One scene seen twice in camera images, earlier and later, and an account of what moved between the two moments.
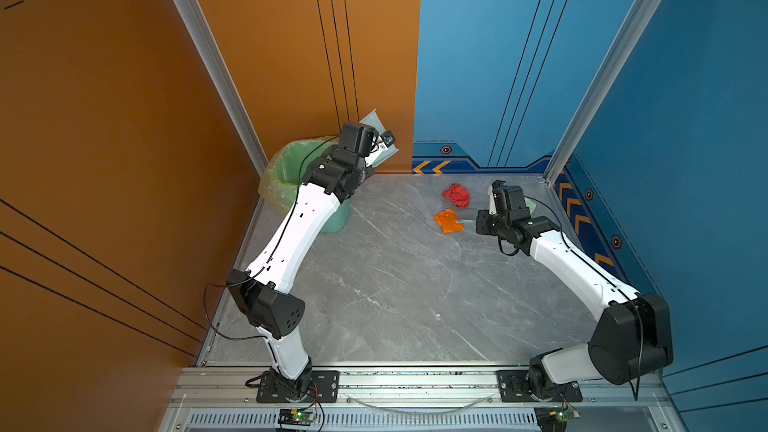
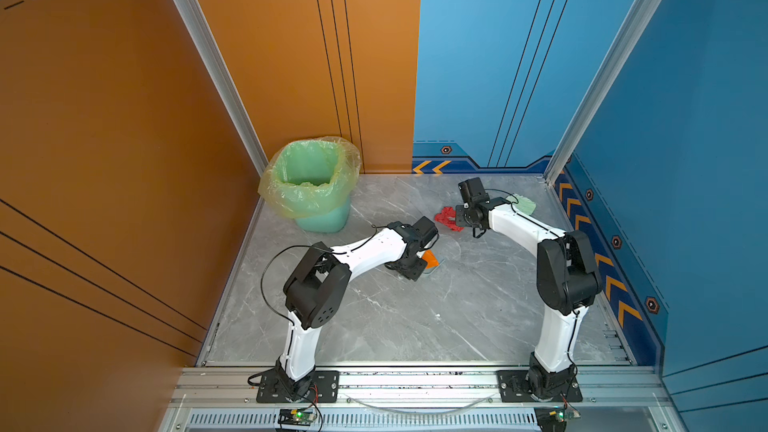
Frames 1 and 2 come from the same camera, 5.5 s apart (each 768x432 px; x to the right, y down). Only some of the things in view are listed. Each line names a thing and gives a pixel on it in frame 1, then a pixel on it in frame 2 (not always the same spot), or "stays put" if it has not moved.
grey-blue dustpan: [372, 119] → [432, 270]
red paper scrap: [457, 194] → [448, 217]
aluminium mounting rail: [624, 397] stays put
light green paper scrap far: [530, 204] stays put
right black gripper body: [491, 224] → [463, 216]
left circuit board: [296, 417] stays put
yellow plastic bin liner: [286, 169] stays put
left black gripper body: [362, 174] → [415, 270]
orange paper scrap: [449, 221] → [431, 259]
